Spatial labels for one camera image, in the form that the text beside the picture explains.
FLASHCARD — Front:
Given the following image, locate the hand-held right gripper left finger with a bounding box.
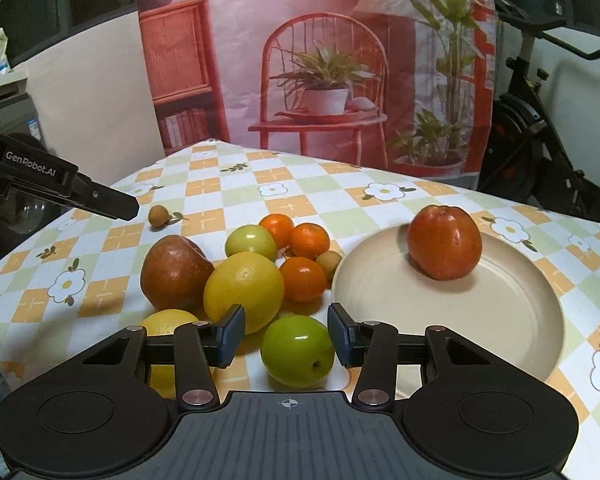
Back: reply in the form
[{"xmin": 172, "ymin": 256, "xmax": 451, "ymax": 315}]
[{"xmin": 55, "ymin": 304, "xmax": 246, "ymax": 412}]

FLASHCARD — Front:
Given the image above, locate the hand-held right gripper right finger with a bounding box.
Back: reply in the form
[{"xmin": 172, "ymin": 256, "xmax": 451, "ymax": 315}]
[{"xmin": 327, "ymin": 302, "xmax": 518, "ymax": 412}]

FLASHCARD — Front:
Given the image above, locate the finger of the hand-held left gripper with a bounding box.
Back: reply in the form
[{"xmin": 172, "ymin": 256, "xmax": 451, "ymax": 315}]
[{"xmin": 70, "ymin": 171, "xmax": 140, "ymax": 221}]

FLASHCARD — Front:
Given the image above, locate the green apple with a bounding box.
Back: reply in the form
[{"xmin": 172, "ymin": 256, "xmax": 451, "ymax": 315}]
[
  {"xmin": 224, "ymin": 225, "xmax": 279, "ymax": 262},
  {"xmin": 260, "ymin": 314, "xmax": 336, "ymax": 388}
]

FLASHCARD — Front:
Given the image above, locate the large yellow orange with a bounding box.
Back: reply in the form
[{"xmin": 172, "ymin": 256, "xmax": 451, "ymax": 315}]
[{"xmin": 203, "ymin": 251, "xmax": 286, "ymax": 336}]

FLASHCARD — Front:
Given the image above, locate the small brown longan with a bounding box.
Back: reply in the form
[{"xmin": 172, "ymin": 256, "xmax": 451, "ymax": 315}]
[
  {"xmin": 148, "ymin": 205, "xmax": 171, "ymax": 231},
  {"xmin": 316, "ymin": 251, "xmax": 343, "ymax": 281}
]

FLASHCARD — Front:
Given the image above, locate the orange tangerine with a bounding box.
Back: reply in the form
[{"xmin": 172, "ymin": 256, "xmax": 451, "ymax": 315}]
[
  {"xmin": 279, "ymin": 256, "xmax": 329, "ymax": 303},
  {"xmin": 288, "ymin": 222, "xmax": 331, "ymax": 261},
  {"xmin": 258, "ymin": 213, "xmax": 296, "ymax": 248}
]

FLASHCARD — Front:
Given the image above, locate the yellow lemon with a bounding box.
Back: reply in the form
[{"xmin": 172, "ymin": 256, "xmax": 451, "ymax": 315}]
[{"xmin": 139, "ymin": 309, "xmax": 203, "ymax": 400}]

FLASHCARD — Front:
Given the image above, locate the dark red apple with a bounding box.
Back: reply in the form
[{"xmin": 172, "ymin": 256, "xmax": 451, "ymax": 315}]
[{"xmin": 140, "ymin": 235, "xmax": 216, "ymax": 313}]

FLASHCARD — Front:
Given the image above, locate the bright red apple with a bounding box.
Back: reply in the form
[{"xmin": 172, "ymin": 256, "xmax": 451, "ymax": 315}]
[{"xmin": 406, "ymin": 204, "xmax": 483, "ymax": 281}]

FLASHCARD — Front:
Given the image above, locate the beige plate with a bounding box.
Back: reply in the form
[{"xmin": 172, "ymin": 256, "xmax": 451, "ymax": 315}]
[{"xmin": 330, "ymin": 223, "xmax": 567, "ymax": 401}]

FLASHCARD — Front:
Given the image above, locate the checked flower tablecloth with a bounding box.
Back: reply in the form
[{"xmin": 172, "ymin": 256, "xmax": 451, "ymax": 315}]
[{"xmin": 0, "ymin": 137, "xmax": 600, "ymax": 461}]

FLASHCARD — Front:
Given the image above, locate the black exercise bike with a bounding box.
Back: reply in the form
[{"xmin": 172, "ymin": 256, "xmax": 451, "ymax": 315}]
[{"xmin": 477, "ymin": 0, "xmax": 600, "ymax": 226}]

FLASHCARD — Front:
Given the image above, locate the printed wall backdrop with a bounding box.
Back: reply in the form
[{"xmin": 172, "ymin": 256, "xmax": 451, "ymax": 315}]
[{"xmin": 132, "ymin": 0, "xmax": 501, "ymax": 178}]

